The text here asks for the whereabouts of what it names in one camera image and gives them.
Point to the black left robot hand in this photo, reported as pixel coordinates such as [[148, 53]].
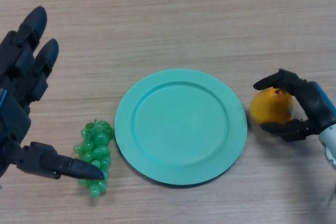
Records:
[[13, 113]]

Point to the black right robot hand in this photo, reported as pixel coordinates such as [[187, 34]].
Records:
[[317, 106]]

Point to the green round plate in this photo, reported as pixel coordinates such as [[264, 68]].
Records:
[[181, 129]]

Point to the yellow pear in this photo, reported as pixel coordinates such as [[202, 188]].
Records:
[[271, 107]]

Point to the green grape bunch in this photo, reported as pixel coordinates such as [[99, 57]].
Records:
[[97, 142]]

